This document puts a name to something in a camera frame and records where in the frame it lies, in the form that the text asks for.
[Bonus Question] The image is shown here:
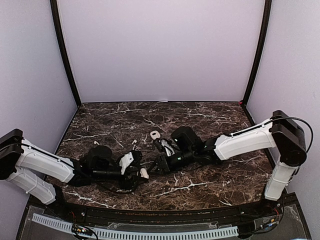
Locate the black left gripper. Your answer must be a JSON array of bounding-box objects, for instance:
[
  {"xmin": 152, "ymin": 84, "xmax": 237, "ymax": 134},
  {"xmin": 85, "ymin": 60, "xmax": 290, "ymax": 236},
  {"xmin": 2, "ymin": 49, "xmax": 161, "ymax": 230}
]
[{"xmin": 91, "ymin": 165, "xmax": 148, "ymax": 190}]

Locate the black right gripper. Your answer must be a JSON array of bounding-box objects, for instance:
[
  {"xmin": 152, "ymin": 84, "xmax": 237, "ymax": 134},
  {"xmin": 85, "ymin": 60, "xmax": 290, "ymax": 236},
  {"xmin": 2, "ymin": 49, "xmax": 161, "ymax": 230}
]
[{"xmin": 147, "ymin": 147, "xmax": 197, "ymax": 175}]

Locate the white earbud charging case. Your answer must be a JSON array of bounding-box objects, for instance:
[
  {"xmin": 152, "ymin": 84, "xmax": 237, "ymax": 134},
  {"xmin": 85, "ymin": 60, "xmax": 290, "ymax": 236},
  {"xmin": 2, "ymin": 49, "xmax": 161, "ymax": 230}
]
[{"xmin": 140, "ymin": 168, "xmax": 149, "ymax": 179}]

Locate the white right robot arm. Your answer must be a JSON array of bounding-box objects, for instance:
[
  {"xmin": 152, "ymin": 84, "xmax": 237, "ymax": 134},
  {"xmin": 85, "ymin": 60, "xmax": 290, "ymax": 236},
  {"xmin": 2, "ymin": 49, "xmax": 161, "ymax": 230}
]
[{"xmin": 149, "ymin": 110, "xmax": 311, "ymax": 217}]

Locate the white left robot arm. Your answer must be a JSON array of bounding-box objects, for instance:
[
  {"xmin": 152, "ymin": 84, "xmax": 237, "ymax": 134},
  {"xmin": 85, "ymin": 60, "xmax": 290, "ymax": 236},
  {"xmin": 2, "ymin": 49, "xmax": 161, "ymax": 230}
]
[{"xmin": 0, "ymin": 128, "xmax": 149, "ymax": 218}]

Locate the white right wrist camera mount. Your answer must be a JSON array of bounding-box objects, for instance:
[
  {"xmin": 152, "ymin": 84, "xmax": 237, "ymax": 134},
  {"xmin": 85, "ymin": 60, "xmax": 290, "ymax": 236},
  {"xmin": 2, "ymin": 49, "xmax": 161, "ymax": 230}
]
[{"xmin": 160, "ymin": 138, "xmax": 176, "ymax": 157}]

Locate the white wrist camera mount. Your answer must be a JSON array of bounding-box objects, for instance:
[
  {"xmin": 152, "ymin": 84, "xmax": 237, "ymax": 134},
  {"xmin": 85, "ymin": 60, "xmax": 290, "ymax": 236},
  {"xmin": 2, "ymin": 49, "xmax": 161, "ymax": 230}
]
[
  {"xmin": 119, "ymin": 151, "xmax": 135, "ymax": 175},
  {"xmin": 160, "ymin": 138, "xmax": 176, "ymax": 157}
]

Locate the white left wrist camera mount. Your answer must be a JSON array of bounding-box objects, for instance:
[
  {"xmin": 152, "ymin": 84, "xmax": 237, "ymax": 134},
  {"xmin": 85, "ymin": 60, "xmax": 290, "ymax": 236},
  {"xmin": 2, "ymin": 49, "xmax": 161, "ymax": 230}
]
[{"xmin": 119, "ymin": 151, "xmax": 135, "ymax": 175}]

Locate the white slotted cable duct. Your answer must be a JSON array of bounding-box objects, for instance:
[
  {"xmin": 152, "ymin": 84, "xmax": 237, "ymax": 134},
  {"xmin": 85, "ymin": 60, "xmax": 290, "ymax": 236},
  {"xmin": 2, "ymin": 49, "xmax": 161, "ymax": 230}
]
[{"xmin": 31, "ymin": 213, "xmax": 239, "ymax": 240}]

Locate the black front table rail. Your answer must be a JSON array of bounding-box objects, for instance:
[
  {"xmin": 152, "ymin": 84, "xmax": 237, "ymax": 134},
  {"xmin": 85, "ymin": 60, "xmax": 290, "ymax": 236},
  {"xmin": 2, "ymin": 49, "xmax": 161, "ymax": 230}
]
[{"xmin": 24, "ymin": 191, "xmax": 298, "ymax": 227}]

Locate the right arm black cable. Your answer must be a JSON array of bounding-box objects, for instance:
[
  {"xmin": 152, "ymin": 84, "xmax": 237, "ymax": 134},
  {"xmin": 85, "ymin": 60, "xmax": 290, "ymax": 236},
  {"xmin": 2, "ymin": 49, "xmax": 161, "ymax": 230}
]
[{"xmin": 224, "ymin": 117, "xmax": 314, "ymax": 181}]

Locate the right black frame post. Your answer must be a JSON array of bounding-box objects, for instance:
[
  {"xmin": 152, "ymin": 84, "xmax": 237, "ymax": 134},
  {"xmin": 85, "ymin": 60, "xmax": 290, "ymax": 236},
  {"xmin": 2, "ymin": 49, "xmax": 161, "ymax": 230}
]
[{"xmin": 241, "ymin": 0, "xmax": 273, "ymax": 108}]

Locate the black frame post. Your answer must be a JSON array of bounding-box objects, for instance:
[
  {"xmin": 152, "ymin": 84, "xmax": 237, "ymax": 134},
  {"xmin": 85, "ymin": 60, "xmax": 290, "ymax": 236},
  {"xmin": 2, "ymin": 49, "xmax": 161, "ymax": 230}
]
[
  {"xmin": 49, "ymin": 0, "xmax": 82, "ymax": 108},
  {"xmin": 241, "ymin": 0, "xmax": 273, "ymax": 108}
]

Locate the left black frame post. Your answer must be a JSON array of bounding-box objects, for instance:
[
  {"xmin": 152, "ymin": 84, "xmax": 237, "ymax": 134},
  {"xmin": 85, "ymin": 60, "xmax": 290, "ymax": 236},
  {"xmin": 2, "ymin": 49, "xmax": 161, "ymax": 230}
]
[{"xmin": 49, "ymin": 0, "xmax": 82, "ymax": 108}]

